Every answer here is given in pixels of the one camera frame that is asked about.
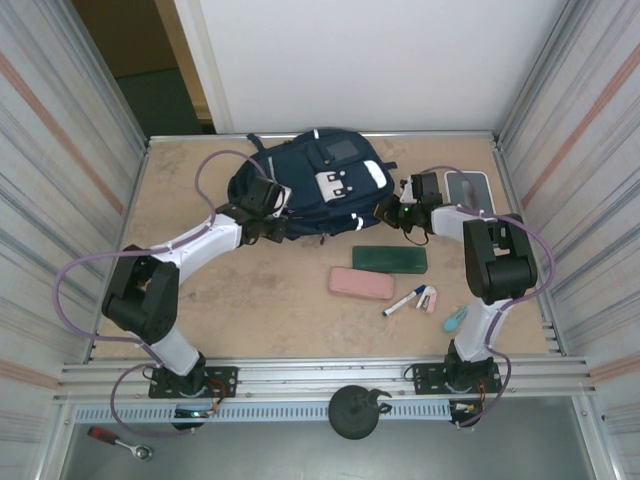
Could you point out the white box grey slotted lid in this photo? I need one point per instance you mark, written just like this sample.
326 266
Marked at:
485 190

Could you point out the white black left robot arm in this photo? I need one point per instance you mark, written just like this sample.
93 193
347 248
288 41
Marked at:
172 350

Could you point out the green pencil case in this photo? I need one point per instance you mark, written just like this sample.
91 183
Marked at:
390 260

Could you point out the navy blue backpack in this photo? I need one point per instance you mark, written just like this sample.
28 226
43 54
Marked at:
300 180

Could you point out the aluminium front rail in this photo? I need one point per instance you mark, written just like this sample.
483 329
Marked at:
320 372

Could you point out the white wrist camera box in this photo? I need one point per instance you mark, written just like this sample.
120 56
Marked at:
407 186
283 200

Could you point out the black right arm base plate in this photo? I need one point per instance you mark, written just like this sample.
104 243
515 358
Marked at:
425 377

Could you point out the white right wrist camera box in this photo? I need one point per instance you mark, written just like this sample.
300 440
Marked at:
407 186

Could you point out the teal correction tape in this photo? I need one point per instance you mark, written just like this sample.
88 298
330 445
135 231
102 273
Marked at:
454 321

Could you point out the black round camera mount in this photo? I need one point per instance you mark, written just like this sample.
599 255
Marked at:
352 412

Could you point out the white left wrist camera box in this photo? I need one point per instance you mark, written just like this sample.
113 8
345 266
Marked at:
283 200

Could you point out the white door frame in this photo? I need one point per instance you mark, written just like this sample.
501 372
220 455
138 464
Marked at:
205 65

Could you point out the white marker blue cap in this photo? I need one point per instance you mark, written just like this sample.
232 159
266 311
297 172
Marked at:
400 302

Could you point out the pink pencil case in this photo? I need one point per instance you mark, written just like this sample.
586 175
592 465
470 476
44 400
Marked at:
360 284

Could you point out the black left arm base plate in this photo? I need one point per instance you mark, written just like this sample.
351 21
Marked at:
222 380

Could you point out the small pink white stapler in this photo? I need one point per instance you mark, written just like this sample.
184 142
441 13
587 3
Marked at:
426 300

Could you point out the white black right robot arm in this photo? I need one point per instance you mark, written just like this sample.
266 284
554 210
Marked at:
475 335

